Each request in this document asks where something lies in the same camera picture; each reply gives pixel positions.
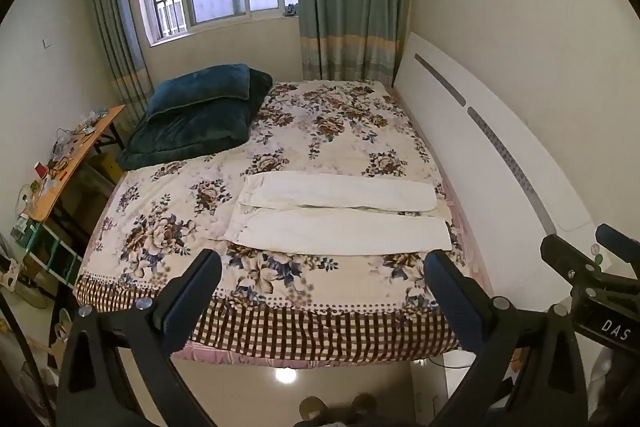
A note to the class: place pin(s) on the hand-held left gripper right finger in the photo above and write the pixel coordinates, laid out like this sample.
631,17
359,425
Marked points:
446,293

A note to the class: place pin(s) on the dark teal pillow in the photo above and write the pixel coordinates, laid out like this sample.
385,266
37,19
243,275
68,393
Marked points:
200,87

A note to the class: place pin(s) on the wooden desk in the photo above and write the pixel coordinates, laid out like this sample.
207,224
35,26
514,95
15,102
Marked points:
75,157

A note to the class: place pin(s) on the floral bed sheet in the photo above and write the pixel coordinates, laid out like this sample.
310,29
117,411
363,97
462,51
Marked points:
310,132

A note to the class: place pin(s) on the white cabinet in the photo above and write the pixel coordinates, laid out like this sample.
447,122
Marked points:
450,382

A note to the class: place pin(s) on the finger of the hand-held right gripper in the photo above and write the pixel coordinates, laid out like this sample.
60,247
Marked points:
570,259
617,239

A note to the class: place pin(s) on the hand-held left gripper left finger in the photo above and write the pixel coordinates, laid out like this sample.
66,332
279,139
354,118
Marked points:
176,307

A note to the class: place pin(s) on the person's shoe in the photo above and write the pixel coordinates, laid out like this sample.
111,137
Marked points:
364,407
312,408

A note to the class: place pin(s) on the white pants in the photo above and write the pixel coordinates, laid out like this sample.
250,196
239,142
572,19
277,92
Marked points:
340,232

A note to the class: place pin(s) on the white headboard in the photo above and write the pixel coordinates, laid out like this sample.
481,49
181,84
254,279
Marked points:
450,107

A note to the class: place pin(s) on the red box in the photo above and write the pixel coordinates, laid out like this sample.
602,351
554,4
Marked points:
40,169

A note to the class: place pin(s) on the yellow box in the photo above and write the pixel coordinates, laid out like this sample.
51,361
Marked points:
107,164

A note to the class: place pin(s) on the pink mattress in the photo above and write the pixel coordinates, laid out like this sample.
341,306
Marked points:
300,354

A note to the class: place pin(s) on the narrow green striped curtain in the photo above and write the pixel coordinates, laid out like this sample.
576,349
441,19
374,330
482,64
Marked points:
115,32

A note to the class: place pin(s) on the green storage rack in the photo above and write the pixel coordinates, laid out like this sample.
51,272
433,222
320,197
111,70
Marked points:
45,249

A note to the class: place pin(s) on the dark teal quilt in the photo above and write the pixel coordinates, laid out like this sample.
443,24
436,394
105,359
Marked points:
190,134

